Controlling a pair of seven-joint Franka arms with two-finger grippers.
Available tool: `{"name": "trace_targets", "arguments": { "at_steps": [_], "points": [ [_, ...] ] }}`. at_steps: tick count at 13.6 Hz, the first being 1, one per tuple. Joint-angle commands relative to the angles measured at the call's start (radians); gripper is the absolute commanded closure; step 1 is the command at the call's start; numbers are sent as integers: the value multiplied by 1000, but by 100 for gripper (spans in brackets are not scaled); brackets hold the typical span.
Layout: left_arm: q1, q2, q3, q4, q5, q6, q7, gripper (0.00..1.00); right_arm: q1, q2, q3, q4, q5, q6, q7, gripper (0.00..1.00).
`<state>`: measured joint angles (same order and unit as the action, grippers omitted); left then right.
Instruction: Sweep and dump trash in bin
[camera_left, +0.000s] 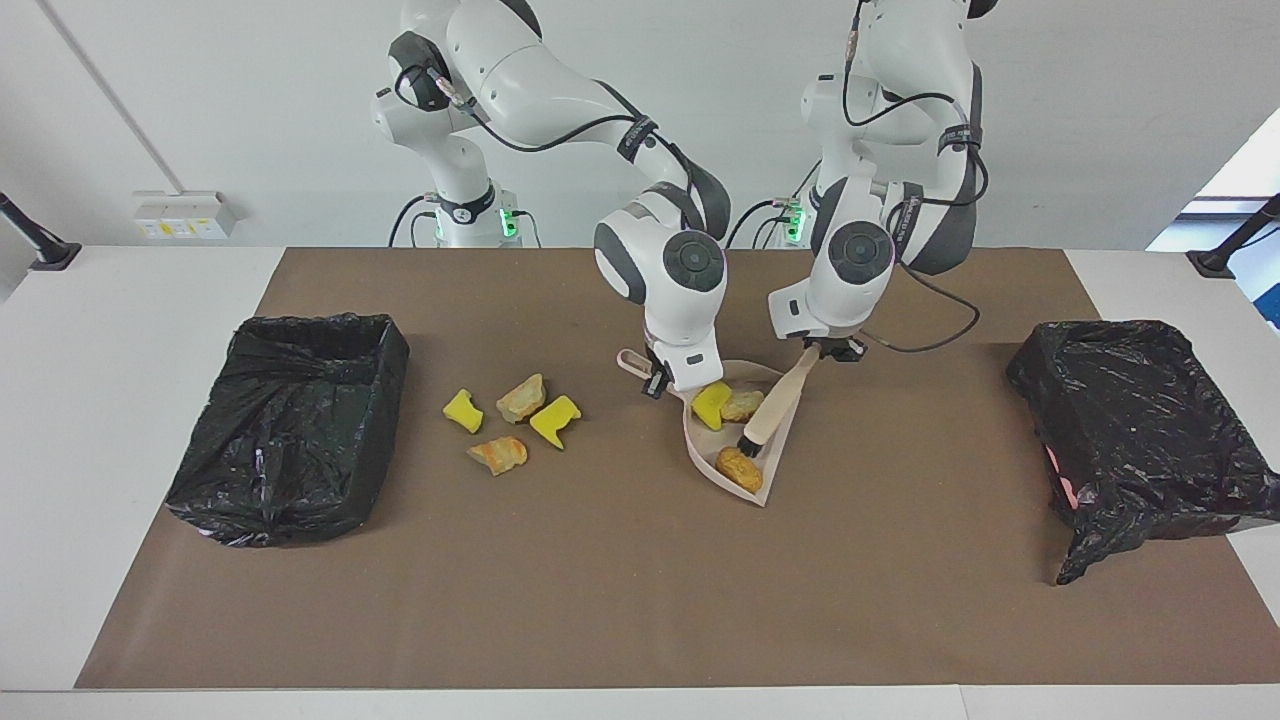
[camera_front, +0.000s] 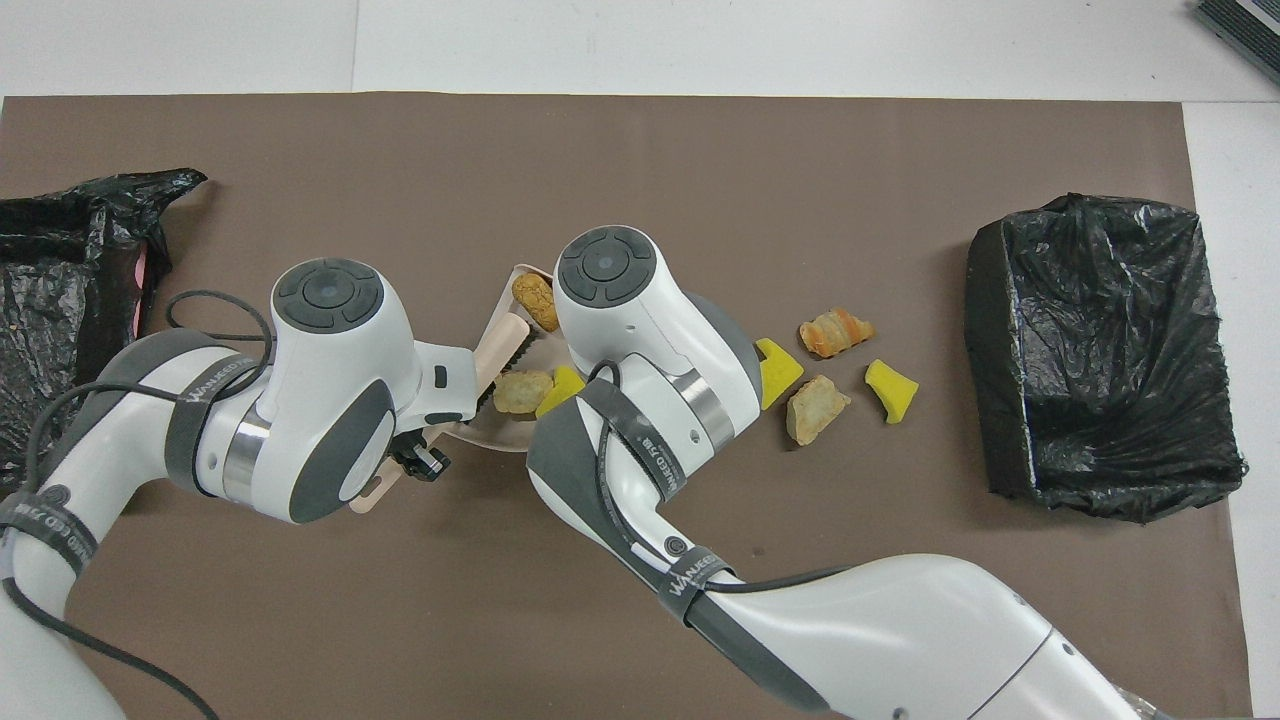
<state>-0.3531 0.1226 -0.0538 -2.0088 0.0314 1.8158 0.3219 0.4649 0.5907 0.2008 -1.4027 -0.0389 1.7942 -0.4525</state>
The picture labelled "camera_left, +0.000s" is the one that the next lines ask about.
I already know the black base cable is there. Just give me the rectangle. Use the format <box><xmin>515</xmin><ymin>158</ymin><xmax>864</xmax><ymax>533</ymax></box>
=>
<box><xmin>388</xmin><ymin>193</ymin><xmax>441</xmax><ymax>248</ymax></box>
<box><xmin>727</xmin><ymin>195</ymin><xmax>806</xmax><ymax>249</ymax></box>

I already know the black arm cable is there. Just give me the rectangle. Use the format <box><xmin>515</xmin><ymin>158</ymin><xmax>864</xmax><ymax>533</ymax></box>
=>
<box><xmin>395</xmin><ymin>60</ymin><xmax>661</xmax><ymax>156</ymax></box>
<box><xmin>843</xmin><ymin>0</ymin><xmax>991</xmax><ymax>356</ymax></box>

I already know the pink bin with black bag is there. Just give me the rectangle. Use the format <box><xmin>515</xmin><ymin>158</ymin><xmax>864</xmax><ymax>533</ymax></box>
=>
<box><xmin>1006</xmin><ymin>319</ymin><xmax>1280</xmax><ymax>586</ymax></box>

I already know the orange striped croissant piece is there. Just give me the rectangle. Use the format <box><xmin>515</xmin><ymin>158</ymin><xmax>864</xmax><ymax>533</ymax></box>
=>
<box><xmin>466</xmin><ymin>436</ymin><xmax>529</xmax><ymax>477</ymax></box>

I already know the yellow sponge wedge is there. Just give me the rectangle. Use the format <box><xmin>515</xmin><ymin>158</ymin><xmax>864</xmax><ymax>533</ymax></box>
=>
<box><xmin>692</xmin><ymin>381</ymin><xmax>734</xmax><ymax>432</ymax></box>

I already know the bright glass window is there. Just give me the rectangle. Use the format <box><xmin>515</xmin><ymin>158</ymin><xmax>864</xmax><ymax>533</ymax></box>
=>
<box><xmin>1145</xmin><ymin>105</ymin><xmax>1280</xmax><ymax>331</ymax></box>

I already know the notched yellow sponge piece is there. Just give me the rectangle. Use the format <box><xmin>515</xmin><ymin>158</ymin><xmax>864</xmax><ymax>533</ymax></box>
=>
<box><xmin>529</xmin><ymin>395</ymin><xmax>583</xmax><ymax>451</ymax></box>

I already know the brown table mat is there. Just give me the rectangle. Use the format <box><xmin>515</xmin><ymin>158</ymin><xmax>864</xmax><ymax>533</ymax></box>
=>
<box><xmin>75</xmin><ymin>247</ymin><xmax>1280</xmax><ymax>689</ymax></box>

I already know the brown bread roll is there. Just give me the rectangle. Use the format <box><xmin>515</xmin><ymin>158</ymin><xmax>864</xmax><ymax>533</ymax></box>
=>
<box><xmin>716</xmin><ymin>446</ymin><xmax>764</xmax><ymax>494</ymax></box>

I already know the small yellow sponge piece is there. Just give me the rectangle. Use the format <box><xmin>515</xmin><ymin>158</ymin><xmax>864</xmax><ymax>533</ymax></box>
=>
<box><xmin>443</xmin><ymin>389</ymin><xmax>485</xmax><ymax>435</ymax></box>

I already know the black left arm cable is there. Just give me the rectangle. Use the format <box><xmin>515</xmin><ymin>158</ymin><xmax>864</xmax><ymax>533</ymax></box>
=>
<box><xmin>843</xmin><ymin>0</ymin><xmax>991</xmax><ymax>356</ymax></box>

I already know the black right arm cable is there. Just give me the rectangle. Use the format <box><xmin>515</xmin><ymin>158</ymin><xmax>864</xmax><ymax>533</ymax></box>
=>
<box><xmin>395</xmin><ymin>60</ymin><xmax>661</xmax><ymax>156</ymax></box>

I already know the beige hand brush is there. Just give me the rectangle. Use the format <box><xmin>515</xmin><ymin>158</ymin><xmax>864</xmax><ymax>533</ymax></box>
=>
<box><xmin>738</xmin><ymin>343</ymin><xmax>821</xmax><ymax>459</ymax></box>

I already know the pale pink plastic dustpan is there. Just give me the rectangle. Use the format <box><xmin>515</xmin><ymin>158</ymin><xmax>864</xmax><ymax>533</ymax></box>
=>
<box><xmin>617</xmin><ymin>348</ymin><xmax>804</xmax><ymax>508</ymax></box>

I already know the white wall socket box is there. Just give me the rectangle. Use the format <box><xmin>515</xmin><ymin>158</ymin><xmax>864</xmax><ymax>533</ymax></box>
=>
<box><xmin>132</xmin><ymin>190</ymin><xmax>239</xmax><ymax>241</ymax></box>

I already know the pale bread chunk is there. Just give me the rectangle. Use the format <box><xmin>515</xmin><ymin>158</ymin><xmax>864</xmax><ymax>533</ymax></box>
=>
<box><xmin>496</xmin><ymin>373</ymin><xmax>548</xmax><ymax>424</ymax></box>

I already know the white wall conduit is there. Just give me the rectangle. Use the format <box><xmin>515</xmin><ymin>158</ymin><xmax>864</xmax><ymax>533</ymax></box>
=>
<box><xmin>38</xmin><ymin>0</ymin><xmax>166</xmax><ymax>196</ymax></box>

